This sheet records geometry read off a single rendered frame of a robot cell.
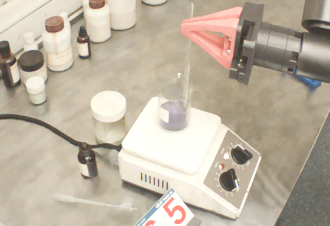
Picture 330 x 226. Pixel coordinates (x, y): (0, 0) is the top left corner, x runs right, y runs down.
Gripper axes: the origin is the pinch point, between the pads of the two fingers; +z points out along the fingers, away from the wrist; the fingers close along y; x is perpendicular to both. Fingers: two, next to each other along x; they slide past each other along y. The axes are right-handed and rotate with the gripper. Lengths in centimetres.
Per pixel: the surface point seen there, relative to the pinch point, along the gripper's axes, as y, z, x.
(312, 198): -55, -40, 101
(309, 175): -66, -38, 101
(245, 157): 1.2, -10.9, 20.6
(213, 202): 9.8, -8.0, 22.0
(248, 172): 2.4, -11.9, 22.5
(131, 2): -33.3, 21.3, 18.9
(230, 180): 6.6, -9.5, 20.0
